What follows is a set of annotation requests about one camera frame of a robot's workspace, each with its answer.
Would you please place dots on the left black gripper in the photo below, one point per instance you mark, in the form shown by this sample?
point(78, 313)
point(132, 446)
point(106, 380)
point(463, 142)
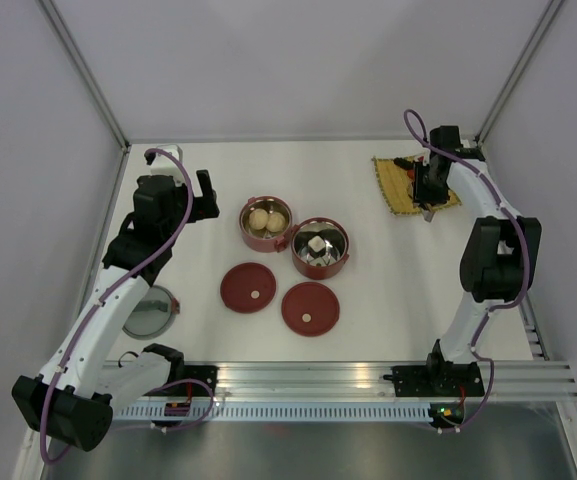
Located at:
point(204, 207)

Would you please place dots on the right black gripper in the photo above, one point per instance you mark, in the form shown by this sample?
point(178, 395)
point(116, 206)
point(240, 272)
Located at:
point(422, 195)

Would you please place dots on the round bun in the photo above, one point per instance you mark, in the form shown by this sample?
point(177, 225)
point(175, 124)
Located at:
point(276, 222)
point(257, 219)

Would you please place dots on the white rice black sushi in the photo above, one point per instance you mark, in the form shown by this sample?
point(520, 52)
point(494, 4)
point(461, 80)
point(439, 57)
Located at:
point(316, 245)

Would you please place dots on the metal tongs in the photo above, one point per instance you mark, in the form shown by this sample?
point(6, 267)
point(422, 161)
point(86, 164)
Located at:
point(428, 213)

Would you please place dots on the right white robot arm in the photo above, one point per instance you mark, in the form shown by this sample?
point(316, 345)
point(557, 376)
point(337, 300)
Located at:
point(498, 264)

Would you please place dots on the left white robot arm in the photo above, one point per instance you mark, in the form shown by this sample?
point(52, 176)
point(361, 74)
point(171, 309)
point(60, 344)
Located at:
point(71, 400)

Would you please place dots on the yellow bamboo mat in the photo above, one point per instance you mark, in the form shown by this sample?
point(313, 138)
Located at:
point(395, 186)

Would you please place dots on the left red steel bowl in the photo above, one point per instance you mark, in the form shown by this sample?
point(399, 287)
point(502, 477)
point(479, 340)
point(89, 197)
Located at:
point(264, 241)

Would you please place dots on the red steel bowl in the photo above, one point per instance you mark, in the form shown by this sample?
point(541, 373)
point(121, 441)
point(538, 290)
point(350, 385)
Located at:
point(264, 241)
point(332, 260)

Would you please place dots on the left red lid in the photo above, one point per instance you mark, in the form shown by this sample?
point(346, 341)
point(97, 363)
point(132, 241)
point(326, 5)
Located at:
point(248, 288)

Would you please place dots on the red lid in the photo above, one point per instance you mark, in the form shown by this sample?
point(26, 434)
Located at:
point(248, 288)
point(310, 309)

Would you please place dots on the right red steel bowl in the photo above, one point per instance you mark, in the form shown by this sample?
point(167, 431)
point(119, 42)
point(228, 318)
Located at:
point(332, 260)

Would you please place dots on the grey transparent lid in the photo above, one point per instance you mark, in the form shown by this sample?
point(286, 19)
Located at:
point(153, 314)

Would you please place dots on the right red lid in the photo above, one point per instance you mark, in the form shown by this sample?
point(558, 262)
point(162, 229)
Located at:
point(310, 309)

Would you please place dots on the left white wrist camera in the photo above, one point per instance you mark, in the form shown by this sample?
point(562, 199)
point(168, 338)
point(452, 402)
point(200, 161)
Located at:
point(164, 164)

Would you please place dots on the left aluminium frame post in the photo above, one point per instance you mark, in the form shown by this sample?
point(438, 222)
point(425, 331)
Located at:
point(68, 43)

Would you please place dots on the aluminium frame post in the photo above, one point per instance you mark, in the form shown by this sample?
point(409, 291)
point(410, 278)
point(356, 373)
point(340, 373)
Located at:
point(68, 43)
point(522, 63)

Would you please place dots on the right aluminium frame post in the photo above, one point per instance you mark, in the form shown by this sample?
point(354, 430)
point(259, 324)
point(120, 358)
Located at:
point(522, 63)

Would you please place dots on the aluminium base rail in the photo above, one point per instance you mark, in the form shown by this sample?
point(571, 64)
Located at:
point(511, 381)

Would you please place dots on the white slotted cable duct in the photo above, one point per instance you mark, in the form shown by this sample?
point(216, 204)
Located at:
point(278, 412)

